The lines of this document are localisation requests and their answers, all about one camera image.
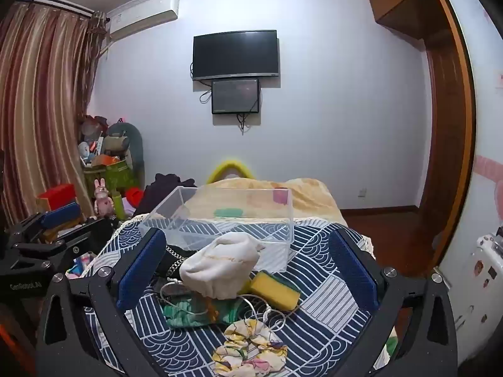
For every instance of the yellow rimmed round item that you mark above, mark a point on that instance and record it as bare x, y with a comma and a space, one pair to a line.
230, 163

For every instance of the black clothes pile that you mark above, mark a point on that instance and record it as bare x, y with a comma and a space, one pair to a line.
165, 188

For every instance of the white air conditioner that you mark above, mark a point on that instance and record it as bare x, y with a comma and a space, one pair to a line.
145, 15

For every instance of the blue patterned bed cover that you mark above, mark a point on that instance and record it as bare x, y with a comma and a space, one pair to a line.
322, 322

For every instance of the floral fabric scrunchie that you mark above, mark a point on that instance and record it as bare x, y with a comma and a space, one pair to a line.
251, 345

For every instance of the green patterned cloth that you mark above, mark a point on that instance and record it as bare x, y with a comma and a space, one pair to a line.
184, 314

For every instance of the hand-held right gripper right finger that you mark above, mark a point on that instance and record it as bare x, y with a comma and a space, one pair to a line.
353, 271

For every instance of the white curtain rail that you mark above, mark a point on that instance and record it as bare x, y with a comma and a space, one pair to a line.
55, 2

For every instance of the red box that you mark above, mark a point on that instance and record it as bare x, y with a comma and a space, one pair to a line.
59, 196

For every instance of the small black wall monitor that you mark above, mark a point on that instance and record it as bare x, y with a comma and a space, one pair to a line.
235, 96

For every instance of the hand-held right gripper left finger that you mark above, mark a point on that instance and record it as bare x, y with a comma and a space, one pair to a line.
141, 271

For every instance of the black wall television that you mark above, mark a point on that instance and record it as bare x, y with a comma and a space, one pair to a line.
235, 55

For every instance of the white soft cloth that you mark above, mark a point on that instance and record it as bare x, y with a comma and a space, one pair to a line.
220, 271

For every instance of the wooden door frame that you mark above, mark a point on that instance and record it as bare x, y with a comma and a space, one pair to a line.
448, 145

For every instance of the white wall socket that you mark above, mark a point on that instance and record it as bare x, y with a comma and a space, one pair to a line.
362, 193

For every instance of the red cloth item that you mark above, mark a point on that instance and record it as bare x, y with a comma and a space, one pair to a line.
135, 197

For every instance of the clear plastic box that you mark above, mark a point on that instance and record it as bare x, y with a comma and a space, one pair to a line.
220, 227

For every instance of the yellow blanket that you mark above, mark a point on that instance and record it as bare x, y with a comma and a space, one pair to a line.
306, 200

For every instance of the striped brown curtain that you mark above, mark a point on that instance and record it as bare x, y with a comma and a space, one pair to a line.
39, 106

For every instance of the wooden overhead cabinet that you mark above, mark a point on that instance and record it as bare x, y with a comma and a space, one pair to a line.
401, 0

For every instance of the pink rabbit toy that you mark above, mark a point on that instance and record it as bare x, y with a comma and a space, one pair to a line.
103, 200

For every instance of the grey plush toy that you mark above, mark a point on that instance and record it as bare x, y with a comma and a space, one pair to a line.
125, 141

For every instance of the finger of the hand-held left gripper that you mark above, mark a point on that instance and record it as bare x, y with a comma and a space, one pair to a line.
94, 229
59, 214

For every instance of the yellow green sponge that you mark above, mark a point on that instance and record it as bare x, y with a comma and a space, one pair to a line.
275, 290

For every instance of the pile of toys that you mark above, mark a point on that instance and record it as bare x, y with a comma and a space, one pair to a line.
92, 141

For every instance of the white appliance with stickers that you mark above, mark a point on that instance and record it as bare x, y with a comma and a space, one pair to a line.
479, 282

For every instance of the green bottle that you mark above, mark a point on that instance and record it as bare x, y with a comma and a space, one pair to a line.
118, 206

